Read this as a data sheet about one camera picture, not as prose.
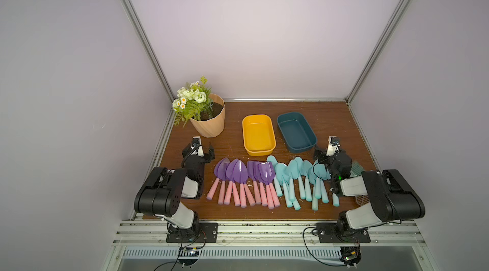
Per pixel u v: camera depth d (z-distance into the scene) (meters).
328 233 0.73
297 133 1.07
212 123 0.89
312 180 0.86
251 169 0.89
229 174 0.87
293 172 0.88
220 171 0.90
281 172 0.87
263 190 0.83
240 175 0.87
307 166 0.90
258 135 1.02
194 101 0.81
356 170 0.90
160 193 0.46
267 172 0.87
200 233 0.73
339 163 0.70
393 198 0.44
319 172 0.88
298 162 0.90
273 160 0.92
